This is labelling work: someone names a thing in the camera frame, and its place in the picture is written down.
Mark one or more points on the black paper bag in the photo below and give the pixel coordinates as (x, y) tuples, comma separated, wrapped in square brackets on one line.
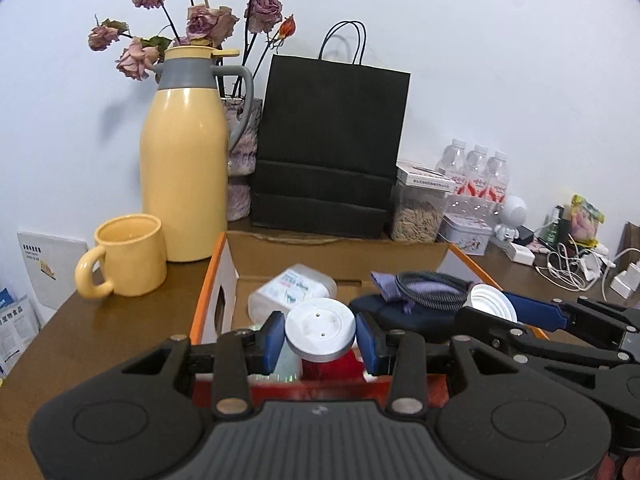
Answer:
[(325, 135)]

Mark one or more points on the yellow thermos jug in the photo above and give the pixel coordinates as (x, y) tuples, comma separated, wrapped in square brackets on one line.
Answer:
[(180, 170)]

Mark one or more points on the white flat box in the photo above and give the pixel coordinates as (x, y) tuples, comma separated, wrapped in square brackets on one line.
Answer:
[(420, 175)]

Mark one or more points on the yellow mug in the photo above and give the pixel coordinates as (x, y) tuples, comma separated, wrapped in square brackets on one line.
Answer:
[(132, 255)]

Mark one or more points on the white round lid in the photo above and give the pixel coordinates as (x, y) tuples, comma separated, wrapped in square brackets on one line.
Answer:
[(320, 327)]

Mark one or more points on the white plastic cap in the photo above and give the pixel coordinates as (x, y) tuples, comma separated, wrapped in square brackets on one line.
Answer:
[(487, 300)]

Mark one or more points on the printed paper packet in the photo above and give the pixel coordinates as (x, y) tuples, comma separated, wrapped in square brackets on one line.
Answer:
[(17, 327)]

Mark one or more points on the red orange cardboard box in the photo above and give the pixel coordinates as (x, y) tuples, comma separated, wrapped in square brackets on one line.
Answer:
[(340, 250)]

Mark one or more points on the water bottle red label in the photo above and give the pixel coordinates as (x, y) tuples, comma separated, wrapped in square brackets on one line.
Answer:
[(497, 170), (477, 165), (452, 160)]

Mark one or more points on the purple cloth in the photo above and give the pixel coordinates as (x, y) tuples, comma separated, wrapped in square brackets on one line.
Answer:
[(385, 282)]

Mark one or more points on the black power adapter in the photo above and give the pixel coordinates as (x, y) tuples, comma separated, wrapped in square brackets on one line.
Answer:
[(525, 234)]

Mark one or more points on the white plug adapter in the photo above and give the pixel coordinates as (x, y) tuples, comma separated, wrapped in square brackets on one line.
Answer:
[(627, 280)]

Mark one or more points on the dried rose bouquet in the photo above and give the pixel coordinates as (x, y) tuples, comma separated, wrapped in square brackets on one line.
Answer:
[(205, 17)]

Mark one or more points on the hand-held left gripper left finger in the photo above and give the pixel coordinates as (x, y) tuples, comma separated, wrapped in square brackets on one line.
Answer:
[(274, 345)]

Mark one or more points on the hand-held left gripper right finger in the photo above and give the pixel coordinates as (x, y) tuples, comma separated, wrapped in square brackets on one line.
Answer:
[(367, 347)]

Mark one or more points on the white robot toy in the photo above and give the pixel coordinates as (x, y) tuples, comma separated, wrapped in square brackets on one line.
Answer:
[(515, 210)]

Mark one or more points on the white charger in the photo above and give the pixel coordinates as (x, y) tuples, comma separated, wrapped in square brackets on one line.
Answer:
[(520, 252)]

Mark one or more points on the pink patterned cloth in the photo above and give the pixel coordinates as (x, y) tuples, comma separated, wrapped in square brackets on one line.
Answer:
[(539, 245)]

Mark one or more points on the grey printed tin box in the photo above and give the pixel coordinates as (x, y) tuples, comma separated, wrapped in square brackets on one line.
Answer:
[(465, 235)]

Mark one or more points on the pink fuzzy vase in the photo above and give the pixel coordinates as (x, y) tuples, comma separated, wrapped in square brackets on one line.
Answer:
[(242, 155)]

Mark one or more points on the dark zip pouch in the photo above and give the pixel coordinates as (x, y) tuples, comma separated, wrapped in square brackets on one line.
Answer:
[(415, 317)]

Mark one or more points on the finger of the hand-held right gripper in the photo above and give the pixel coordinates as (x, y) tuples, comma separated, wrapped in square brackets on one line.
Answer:
[(495, 327), (535, 310)]

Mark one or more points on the small green bottle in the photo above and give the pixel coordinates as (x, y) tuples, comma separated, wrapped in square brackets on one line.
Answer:
[(552, 227)]

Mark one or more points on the colourful snack packet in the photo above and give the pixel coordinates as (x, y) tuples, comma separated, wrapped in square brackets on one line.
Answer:
[(585, 220)]

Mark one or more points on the clear container of seeds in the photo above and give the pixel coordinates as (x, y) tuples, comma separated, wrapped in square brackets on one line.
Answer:
[(415, 220)]

